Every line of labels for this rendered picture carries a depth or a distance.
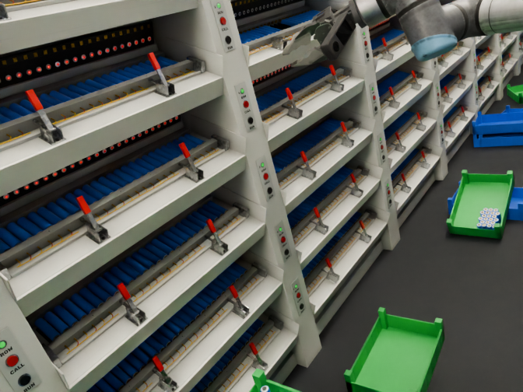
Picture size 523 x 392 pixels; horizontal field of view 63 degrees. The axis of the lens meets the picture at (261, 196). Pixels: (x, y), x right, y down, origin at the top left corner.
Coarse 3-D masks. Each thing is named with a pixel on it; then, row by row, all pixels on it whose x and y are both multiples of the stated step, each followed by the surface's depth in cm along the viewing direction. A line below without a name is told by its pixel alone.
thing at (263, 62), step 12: (312, 0) 154; (324, 0) 151; (264, 12) 136; (276, 12) 142; (240, 24) 129; (312, 36) 132; (300, 48) 126; (252, 60) 112; (264, 60) 113; (276, 60) 118; (288, 60) 123; (252, 72) 111; (264, 72) 115
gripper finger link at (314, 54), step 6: (312, 48) 109; (318, 48) 109; (306, 54) 113; (312, 54) 109; (318, 54) 109; (300, 60) 111; (306, 60) 110; (312, 60) 110; (294, 66) 113; (300, 66) 113
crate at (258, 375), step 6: (258, 372) 88; (264, 372) 88; (258, 378) 87; (264, 378) 89; (258, 384) 88; (264, 384) 89; (270, 384) 89; (276, 384) 88; (252, 390) 88; (258, 390) 90; (270, 390) 90; (276, 390) 89; (282, 390) 87; (288, 390) 86; (294, 390) 85
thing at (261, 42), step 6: (300, 24) 133; (306, 24) 134; (282, 30) 127; (288, 30) 127; (294, 30) 130; (270, 36) 122; (276, 36) 123; (282, 36) 126; (288, 36) 128; (252, 42) 117; (258, 42) 118; (264, 42) 120; (270, 42) 122; (252, 48) 116; (258, 48) 117; (264, 48) 118
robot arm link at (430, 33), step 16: (432, 0) 93; (400, 16) 97; (416, 16) 94; (432, 16) 93; (448, 16) 94; (416, 32) 95; (432, 32) 93; (448, 32) 93; (416, 48) 96; (432, 48) 94; (448, 48) 95
